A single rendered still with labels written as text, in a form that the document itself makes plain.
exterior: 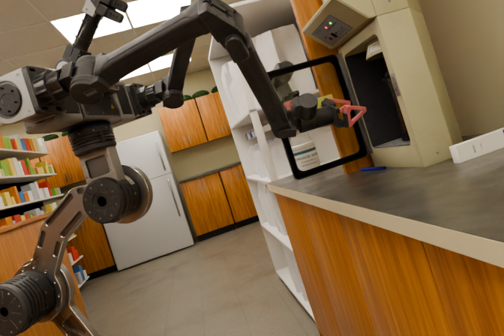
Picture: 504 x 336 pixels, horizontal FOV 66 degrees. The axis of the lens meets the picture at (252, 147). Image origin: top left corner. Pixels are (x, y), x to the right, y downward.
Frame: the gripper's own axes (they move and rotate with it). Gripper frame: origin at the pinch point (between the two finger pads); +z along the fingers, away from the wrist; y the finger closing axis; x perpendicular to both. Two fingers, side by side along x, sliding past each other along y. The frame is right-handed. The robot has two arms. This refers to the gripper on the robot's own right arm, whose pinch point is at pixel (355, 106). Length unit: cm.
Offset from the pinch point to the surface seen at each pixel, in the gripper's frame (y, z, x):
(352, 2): 1.9, 4.2, -30.7
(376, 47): 6.5, 13.4, -14.8
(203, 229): 421, -61, 274
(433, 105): -11.4, 19.2, 2.8
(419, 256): -52, -17, 16
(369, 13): 0.3, 8.4, -26.7
